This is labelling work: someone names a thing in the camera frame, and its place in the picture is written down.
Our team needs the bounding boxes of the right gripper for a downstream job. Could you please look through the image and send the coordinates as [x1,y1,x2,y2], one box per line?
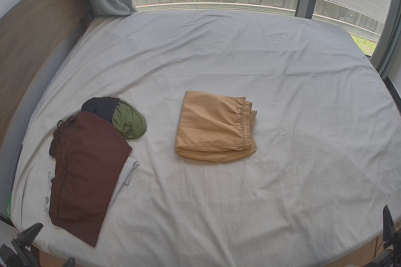
[373,205,401,267]

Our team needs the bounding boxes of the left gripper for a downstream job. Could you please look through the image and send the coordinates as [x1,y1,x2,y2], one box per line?
[0,223,76,267]

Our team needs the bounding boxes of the bed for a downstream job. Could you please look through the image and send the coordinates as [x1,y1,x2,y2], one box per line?
[0,0,401,267]

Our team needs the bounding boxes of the small green object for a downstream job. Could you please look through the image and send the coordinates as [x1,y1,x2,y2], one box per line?
[4,191,13,220]

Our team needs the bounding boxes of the dark brown shorts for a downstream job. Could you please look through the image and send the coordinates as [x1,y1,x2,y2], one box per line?
[48,111,133,248]

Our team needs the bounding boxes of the pale grey garment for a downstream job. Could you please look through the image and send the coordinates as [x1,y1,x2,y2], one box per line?
[43,156,140,214]

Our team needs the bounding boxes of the black garment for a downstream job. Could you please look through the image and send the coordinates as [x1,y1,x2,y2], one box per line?
[81,96,121,123]

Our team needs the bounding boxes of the olive green garment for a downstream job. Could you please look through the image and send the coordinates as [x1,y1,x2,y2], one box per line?
[112,99,148,140]

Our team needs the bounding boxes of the tan shorts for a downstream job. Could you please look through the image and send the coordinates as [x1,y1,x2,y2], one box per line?
[174,90,258,164]

